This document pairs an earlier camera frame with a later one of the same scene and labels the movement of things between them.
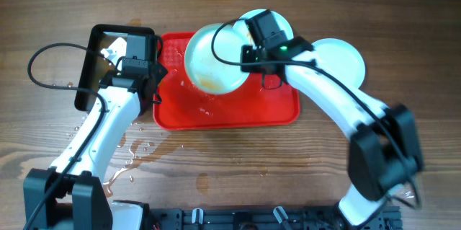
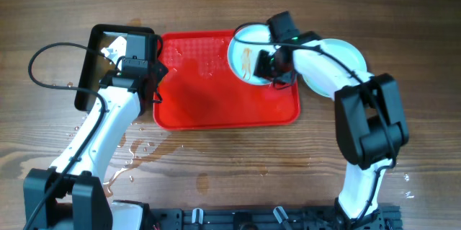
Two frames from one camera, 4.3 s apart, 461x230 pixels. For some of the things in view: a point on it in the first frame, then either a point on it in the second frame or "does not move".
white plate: [204, 70] to [347, 50]
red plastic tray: [263, 101] does not move
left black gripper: [158, 71] does not move
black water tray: [104, 46] does not move
